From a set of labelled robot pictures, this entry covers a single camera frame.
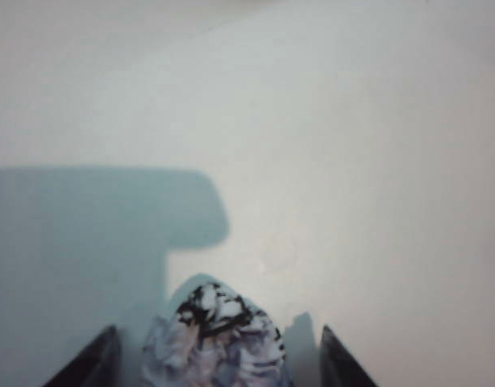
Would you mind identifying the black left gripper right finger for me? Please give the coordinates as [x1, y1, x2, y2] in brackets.
[319, 324, 380, 387]

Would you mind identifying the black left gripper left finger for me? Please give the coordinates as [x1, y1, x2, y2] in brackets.
[41, 324, 123, 387]

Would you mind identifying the printed paper ball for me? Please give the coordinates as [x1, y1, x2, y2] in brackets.
[141, 281, 287, 387]

